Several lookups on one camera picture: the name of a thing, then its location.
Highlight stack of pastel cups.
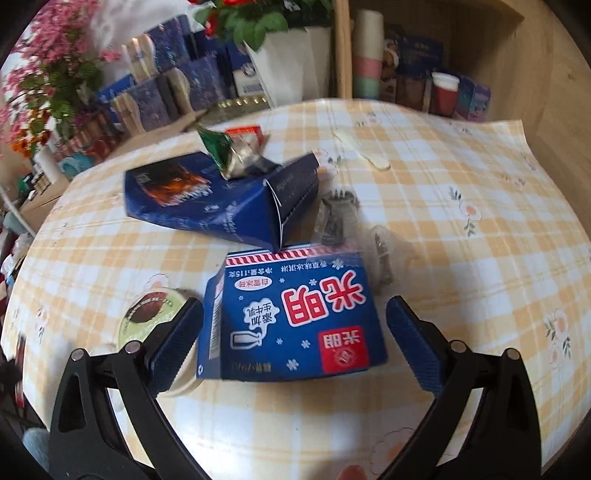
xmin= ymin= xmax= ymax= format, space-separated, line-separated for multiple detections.
xmin=352 ymin=9 xmax=385 ymax=100

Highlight gold and blue gift box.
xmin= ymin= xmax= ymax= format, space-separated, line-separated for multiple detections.
xmin=122 ymin=14 xmax=218 ymax=81
xmin=111 ymin=78 xmax=171 ymax=134
xmin=159 ymin=55 xmax=232 ymax=116

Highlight row of small brown bottles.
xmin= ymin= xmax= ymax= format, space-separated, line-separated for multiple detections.
xmin=23 ymin=168 xmax=51 ymax=195

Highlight wooden shelf unit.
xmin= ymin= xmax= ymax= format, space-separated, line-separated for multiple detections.
xmin=332 ymin=0 xmax=591 ymax=153

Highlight white plastic spoon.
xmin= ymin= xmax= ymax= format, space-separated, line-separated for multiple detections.
xmin=333 ymin=130 xmax=391 ymax=169

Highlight dark blue picture box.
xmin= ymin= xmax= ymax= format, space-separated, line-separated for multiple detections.
xmin=383 ymin=23 xmax=446 ymax=81

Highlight orange artificial flowers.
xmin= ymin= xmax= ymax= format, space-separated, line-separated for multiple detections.
xmin=11 ymin=117 xmax=51 ymax=155

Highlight brown cup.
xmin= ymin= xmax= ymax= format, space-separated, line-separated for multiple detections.
xmin=397 ymin=76 xmax=432 ymax=112

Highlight white flower pot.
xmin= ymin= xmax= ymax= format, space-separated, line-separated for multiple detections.
xmin=242 ymin=25 xmax=333 ymax=108

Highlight purple blue box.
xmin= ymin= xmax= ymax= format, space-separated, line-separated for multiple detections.
xmin=455 ymin=74 xmax=491 ymax=123

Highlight red cup with white rim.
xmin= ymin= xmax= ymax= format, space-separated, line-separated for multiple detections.
xmin=431 ymin=71 xmax=460 ymax=117

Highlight plaid floral tablecloth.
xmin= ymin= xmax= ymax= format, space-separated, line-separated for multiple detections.
xmin=0 ymin=97 xmax=591 ymax=480

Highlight white ribbed vase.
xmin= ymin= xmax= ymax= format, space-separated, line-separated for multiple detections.
xmin=34 ymin=148 xmax=63 ymax=183

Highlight dark blue paper bag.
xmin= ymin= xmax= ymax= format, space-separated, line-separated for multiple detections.
xmin=124 ymin=151 xmax=320 ymax=254

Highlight person's left leg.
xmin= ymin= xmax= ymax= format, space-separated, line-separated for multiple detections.
xmin=23 ymin=427 xmax=51 ymax=480

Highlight round lidded cup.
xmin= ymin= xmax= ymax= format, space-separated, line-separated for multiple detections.
xmin=117 ymin=287 xmax=204 ymax=398

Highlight green silver foil wrapper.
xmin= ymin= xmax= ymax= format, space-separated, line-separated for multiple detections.
xmin=196 ymin=127 xmax=278 ymax=181

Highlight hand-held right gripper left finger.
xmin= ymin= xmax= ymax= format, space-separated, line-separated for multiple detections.
xmin=48 ymin=298 xmax=206 ymax=480

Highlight gold tray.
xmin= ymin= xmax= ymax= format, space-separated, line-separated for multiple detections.
xmin=210 ymin=95 xmax=271 ymax=112

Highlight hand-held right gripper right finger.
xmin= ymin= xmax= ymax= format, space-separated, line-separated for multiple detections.
xmin=385 ymin=295 xmax=541 ymax=480

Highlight pink blossom artificial plant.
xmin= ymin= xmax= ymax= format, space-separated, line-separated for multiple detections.
xmin=0 ymin=0 xmax=121 ymax=139

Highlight red cigarette pack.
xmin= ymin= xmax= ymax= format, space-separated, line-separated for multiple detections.
xmin=225 ymin=126 xmax=267 ymax=148

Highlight blue red-label carton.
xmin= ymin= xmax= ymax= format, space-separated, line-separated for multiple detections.
xmin=196 ymin=244 xmax=389 ymax=381

